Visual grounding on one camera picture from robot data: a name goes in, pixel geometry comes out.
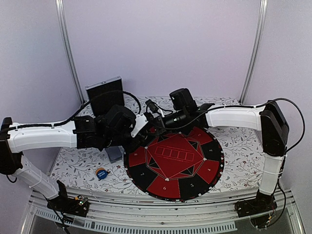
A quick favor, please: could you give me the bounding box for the aluminium frame post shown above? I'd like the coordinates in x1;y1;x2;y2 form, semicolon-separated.
55;0;85;104
239;0;268;104

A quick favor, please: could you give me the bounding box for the aluminium front rail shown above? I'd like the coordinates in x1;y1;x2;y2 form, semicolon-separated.
20;187;305;234

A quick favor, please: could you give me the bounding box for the right aluminium frame post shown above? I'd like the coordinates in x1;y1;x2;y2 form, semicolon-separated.
239;0;268;104

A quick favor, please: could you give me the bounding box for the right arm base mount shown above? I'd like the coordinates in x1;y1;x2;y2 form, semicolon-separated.
234;191;277;229

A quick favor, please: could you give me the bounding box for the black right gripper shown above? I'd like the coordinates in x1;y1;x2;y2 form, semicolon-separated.
141;109;188;136

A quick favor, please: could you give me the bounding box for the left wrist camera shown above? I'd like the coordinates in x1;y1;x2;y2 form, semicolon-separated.
131;114;148;138

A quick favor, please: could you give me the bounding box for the blue small blind button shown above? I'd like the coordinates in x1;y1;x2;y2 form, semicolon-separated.
96;168;110;180

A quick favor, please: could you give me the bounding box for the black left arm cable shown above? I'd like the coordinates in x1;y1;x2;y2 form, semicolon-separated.
48;90;142;127

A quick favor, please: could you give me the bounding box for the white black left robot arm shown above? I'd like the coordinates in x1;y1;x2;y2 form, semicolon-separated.
0;105;142;212

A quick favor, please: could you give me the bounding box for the round red black poker mat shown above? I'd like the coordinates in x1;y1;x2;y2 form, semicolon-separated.
124;127;225;201

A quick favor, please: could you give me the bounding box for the aluminium poker chip case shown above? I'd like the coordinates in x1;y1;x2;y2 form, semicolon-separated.
85;76;124;117

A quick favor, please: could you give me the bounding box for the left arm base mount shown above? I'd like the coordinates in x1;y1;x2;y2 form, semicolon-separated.
47;180;90;217

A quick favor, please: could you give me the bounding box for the left aluminium frame post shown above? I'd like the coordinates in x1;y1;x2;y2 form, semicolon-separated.
55;0;85;104

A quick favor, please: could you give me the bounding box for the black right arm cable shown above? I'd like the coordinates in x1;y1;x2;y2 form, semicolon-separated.
267;97;305;156

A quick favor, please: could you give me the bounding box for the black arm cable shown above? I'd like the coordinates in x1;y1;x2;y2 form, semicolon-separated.
267;97;305;156
48;90;142;127

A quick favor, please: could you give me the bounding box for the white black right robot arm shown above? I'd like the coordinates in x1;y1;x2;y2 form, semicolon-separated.
156;88;289;213

